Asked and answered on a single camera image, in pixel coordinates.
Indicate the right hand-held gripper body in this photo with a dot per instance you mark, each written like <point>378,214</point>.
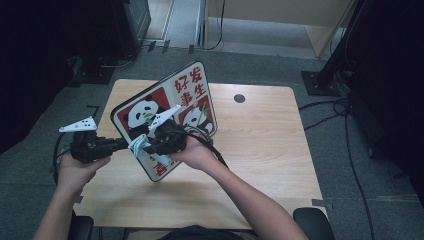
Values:
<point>171,136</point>

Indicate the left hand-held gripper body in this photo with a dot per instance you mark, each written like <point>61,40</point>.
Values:
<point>86,146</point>

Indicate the light blue wipe cloth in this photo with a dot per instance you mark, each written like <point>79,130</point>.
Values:
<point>138,146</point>

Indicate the panda picture board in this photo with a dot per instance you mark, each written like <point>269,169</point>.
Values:
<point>190,86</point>

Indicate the person's left hand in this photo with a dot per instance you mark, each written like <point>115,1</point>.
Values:
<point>78,171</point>

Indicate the person's right hand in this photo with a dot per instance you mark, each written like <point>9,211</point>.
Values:
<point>195,155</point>

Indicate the dark round table hole cap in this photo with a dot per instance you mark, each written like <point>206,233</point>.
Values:
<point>239,98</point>

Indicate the black chair armrest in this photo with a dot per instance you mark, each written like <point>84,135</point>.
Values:
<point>313,225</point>
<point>81,228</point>

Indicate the grey tape strip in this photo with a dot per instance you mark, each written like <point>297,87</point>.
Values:
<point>191,49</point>
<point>321,202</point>
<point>166,46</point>

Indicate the person's dark clothing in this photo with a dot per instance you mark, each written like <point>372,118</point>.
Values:
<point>200,233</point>

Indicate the black curtain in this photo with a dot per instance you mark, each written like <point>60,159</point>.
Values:
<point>40,60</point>
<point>393,66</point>

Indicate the dark equipment cabinet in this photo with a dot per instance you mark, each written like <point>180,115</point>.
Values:
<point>133,23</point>

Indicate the light wooden cabinet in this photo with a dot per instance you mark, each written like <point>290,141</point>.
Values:
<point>266,10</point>

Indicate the black stand pole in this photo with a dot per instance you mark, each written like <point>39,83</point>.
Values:
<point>335,61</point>

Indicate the black stand base plate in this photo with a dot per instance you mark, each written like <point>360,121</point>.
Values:
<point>316,87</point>
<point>95,73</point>

